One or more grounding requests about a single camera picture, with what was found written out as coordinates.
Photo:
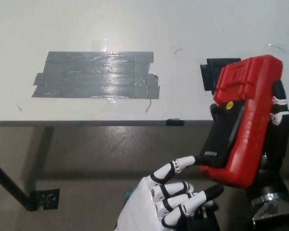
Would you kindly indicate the red digital multimeter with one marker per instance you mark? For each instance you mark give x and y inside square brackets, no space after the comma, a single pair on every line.
[245,149]

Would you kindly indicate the grey duct tape patch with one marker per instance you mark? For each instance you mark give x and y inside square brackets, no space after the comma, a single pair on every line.
[86,77]

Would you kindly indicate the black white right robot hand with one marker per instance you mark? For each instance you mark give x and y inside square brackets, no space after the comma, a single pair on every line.
[277,144]

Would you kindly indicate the black diagonal table leg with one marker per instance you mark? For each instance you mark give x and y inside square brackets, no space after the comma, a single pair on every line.
[9,185]

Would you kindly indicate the small black tape strip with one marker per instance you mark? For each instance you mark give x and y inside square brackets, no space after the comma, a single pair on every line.
[175,122]

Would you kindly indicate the teal robot body top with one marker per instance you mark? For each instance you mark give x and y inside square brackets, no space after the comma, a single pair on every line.
[129,193]

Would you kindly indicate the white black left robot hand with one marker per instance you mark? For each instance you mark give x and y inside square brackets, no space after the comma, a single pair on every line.
[139,209]

